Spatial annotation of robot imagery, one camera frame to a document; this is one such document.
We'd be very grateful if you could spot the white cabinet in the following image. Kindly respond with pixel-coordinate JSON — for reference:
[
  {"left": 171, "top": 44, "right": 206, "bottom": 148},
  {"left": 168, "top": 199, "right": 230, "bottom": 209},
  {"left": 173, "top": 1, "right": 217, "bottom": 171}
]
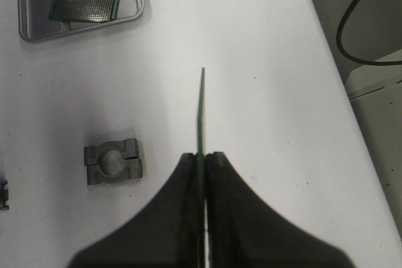
[{"left": 345, "top": 65, "right": 401, "bottom": 230}]

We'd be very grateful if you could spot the red emergency stop button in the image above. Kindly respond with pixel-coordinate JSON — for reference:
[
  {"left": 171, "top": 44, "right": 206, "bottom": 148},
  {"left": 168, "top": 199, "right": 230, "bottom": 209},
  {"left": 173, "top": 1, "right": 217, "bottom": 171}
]
[{"left": 0, "top": 180, "right": 9, "bottom": 210}]

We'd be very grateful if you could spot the grey metal clamp block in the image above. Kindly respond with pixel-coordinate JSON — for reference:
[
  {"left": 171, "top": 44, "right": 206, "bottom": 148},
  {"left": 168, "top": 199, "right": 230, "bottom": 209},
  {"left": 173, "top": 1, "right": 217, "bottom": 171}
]
[{"left": 84, "top": 138, "right": 143, "bottom": 186}]

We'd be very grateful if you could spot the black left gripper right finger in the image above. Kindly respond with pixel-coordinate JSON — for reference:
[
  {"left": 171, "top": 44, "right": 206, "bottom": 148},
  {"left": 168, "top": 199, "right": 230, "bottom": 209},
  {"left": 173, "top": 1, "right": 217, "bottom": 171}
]
[{"left": 205, "top": 152, "right": 353, "bottom": 267}]

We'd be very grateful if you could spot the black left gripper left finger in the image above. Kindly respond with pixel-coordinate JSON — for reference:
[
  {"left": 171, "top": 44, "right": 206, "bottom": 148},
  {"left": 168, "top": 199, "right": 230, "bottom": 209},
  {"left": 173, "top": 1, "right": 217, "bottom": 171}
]
[{"left": 69, "top": 153, "right": 199, "bottom": 267}]

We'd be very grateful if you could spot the black looped cable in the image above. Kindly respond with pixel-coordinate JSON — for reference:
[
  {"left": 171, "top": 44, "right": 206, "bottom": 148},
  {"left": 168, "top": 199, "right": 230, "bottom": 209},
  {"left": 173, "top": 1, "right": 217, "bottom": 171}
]
[{"left": 336, "top": 0, "right": 402, "bottom": 66}]

